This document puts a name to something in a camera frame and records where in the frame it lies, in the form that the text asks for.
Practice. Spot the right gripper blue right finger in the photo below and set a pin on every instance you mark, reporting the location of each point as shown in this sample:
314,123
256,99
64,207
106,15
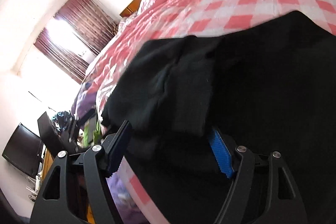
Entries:
262,188

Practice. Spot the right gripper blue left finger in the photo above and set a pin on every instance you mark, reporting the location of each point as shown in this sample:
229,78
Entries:
77,183

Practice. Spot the black pants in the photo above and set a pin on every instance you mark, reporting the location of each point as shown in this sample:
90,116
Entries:
270,88

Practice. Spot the black flat television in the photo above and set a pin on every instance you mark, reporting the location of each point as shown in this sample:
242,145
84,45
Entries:
24,151

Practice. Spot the black desk with clutter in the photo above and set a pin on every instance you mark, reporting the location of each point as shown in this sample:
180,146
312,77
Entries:
64,132

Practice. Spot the maroon window curtain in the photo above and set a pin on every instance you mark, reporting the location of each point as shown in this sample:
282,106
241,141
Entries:
75,35

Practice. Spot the pink checkered bed sheet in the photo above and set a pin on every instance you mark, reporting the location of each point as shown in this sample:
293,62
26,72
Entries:
203,19

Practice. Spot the far wooden nightstand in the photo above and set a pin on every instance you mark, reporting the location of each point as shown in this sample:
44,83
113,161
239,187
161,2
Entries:
131,8

